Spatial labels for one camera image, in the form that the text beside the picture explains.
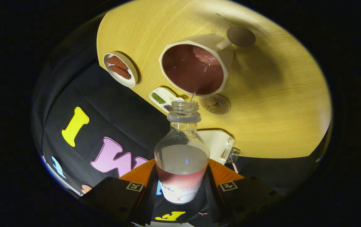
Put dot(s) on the black backdrop cloth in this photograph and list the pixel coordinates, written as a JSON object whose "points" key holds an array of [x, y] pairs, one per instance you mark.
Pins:
{"points": [[111, 104]]}

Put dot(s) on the round brown coaster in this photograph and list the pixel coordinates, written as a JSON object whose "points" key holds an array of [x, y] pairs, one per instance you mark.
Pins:
{"points": [[215, 105]]}

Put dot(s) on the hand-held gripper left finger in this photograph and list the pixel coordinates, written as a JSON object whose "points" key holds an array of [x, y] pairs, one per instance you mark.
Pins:
{"points": [[150, 201]]}

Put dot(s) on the clear juice bottle pink label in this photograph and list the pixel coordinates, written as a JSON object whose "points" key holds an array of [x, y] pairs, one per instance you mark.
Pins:
{"points": [[182, 164]]}

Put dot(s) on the red-brown meat piece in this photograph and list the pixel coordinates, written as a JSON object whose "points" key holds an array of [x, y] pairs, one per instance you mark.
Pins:
{"points": [[117, 62], [120, 72]]}

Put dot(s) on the wooden table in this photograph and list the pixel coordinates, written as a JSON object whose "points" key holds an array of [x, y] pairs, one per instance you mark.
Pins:
{"points": [[278, 94]]}

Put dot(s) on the pink stick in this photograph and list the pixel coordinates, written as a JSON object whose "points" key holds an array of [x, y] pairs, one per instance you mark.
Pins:
{"points": [[235, 168]]}

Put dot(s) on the round white plate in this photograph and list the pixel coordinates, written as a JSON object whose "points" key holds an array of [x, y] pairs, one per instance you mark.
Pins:
{"points": [[130, 80]]}

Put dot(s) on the cream toaster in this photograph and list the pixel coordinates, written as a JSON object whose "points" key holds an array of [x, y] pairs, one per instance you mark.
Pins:
{"points": [[216, 142]]}

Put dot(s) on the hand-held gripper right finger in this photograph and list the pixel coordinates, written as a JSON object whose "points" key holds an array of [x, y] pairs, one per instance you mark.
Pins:
{"points": [[210, 201]]}

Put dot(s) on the white divided bean dish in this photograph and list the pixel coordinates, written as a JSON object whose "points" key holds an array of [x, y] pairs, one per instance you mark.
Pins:
{"points": [[165, 94]]}

